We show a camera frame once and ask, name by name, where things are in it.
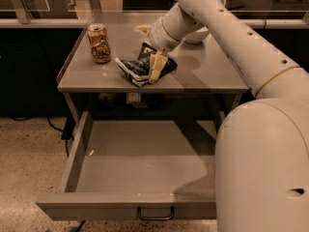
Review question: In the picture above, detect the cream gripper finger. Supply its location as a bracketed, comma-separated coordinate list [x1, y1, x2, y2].
[149, 51, 168, 83]
[134, 24, 152, 36]

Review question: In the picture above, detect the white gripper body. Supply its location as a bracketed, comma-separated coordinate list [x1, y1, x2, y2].
[149, 16, 180, 52]

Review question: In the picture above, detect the blue chip bag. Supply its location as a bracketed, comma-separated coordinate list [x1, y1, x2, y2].
[115, 42, 178, 88]

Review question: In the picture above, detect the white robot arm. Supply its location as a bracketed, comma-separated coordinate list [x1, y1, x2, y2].
[145, 0, 309, 232]

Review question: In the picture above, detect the grey cabinet counter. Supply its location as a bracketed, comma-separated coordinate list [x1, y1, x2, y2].
[56, 11, 252, 125]

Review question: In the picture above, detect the open grey drawer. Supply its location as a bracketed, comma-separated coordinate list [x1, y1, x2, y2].
[36, 112, 216, 220]

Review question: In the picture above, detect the white bowl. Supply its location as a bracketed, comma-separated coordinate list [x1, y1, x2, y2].
[184, 27, 210, 44]

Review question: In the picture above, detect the white power outlet box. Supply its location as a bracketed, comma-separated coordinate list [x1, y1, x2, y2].
[126, 93, 141, 103]

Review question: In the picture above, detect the gold soda can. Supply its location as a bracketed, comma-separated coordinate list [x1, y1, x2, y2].
[87, 23, 111, 64]

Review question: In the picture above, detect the black floor cable left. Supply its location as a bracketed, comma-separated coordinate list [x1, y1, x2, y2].
[9, 115, 75, 158]

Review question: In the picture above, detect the white horizontal rail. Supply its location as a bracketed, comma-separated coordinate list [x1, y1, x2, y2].
[0, 18, 309, 30]

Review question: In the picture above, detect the black drawer handle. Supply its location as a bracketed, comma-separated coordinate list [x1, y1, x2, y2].
[137, 207, 175, 220]

